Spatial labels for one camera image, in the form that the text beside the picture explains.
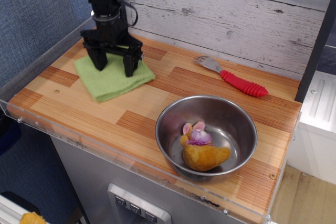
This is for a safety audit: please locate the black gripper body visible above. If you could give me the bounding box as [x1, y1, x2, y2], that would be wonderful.
[80, 15, 143, 58]

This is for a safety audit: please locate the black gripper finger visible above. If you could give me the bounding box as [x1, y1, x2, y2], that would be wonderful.
[123, 48, 142, 77]
[86, 47, 108, 71]

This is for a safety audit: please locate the green cloth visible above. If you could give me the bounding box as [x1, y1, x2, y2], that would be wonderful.
[74, 53, 155, 102]

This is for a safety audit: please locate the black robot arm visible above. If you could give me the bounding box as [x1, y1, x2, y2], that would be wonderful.
[81, 0, 143, 77]

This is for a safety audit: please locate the silver metal bowl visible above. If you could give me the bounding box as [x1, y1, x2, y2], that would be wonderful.
[155, 95, 258, 183]

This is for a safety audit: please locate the orange plush toy with flower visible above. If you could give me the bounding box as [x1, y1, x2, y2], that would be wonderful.
[180, 121, 231, 172]

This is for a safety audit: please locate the silver button panel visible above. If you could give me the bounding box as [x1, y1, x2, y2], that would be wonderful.
[107, 183, 172, 223]

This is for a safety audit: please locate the yellow object bottom left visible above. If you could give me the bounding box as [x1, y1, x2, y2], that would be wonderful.
[19, 212, 47, 224]

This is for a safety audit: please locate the white ribbed cabinet right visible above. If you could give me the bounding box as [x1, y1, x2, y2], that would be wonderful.
[287, 71, 335, 184]

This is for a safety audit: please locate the fork with red handle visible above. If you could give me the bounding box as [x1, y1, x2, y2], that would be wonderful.
[193, 56, 268, 97]

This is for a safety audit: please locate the clear acrylic guard rail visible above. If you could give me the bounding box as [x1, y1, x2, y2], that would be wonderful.
[0, 10, 302, 224]

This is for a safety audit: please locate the black vertical post right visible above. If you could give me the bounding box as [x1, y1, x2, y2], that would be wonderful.
[295, 0, 335, 102]

